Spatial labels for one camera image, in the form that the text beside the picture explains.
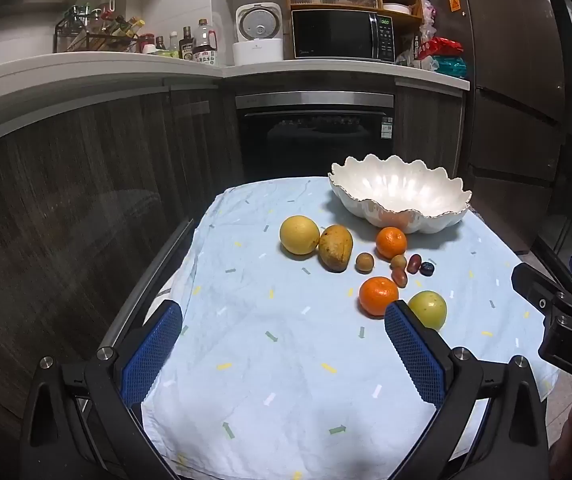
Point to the yellow grapefruit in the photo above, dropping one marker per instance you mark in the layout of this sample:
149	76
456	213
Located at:
299	235

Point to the red snack bag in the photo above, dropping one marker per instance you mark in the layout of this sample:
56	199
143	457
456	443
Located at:
441	47

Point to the pink hanging bag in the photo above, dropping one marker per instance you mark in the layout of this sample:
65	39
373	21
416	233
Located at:
427	12

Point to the green round fruit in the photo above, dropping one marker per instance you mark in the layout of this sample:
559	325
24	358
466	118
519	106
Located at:
428	309

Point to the yellow warning sticker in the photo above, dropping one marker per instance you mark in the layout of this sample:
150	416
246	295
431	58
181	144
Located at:
455	5

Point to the red lid jar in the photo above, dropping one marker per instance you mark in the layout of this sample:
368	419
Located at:
147	44

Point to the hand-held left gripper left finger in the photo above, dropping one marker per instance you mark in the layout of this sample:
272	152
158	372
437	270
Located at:
153	355

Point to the orange tangerine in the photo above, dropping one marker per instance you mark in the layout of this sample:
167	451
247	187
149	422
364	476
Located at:
391	242
377	296

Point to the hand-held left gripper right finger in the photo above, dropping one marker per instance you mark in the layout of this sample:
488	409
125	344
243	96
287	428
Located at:
413	355

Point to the black built-in oven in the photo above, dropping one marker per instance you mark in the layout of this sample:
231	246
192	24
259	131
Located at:
311	140

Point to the yellow mango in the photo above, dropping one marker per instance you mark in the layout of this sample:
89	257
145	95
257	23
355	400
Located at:
335	249

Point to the white dish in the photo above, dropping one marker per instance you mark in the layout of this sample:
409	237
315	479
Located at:
397	8

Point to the light blue patterned tablecloth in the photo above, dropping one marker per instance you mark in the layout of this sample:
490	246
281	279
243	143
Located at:
266	310

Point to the metal table frame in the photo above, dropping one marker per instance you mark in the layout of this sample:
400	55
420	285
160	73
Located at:
156	271

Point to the dark tall refrigerator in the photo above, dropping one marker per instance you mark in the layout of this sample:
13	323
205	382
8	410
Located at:
516	85

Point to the blueberry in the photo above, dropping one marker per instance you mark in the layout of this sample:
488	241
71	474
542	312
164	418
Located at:
426	269

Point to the black microwave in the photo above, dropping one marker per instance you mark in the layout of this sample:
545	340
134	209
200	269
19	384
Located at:
336	35

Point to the red grape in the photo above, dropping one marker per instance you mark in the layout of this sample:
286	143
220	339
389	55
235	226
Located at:
413	263
399	277

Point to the white scalloped bowl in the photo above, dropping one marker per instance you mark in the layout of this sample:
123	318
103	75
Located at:
401	190

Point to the white rice cooker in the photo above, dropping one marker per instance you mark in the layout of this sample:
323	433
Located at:
258	30

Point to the small brown round fruit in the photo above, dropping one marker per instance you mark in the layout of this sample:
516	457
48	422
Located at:
364	263

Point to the narrow dark wood cabinet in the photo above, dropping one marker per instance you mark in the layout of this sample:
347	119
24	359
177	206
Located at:
426	130

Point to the teal snack bag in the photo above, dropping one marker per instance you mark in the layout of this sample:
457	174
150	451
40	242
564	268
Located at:
451	66

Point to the white kitchen countertop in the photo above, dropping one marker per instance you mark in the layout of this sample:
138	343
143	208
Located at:
66	80

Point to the small tan fruit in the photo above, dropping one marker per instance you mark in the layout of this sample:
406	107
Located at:
398	261

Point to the dark wood lower cabinets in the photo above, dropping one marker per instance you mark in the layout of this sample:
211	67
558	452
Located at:
66	210

